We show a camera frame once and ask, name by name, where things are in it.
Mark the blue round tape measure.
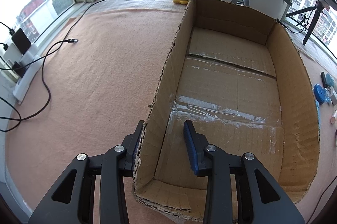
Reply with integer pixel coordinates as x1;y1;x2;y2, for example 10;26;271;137
313;84;331;105

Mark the brown cardboard box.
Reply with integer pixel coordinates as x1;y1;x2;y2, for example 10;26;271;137
132;0;319;221

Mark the black cylinder tube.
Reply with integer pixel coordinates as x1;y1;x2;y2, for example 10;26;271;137
320;72;327;88

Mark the white lotion bottle blue cap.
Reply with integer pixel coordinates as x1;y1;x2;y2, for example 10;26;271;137
326;73;337;106

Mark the white power strip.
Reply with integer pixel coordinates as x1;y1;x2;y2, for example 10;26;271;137
13;43;43;104

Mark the white charger brick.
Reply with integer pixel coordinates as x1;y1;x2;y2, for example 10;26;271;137
3;43;22;65

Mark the black power adapter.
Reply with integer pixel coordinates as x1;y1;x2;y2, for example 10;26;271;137
11;28;31;55

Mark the black tripod stand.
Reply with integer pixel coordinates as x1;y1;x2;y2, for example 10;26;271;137
286;0;328;46

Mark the checkered grey mat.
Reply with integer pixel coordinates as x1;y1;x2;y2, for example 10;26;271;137
83;0;186;14

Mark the black usb cable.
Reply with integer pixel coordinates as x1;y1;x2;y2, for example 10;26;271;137
0;38;79;132

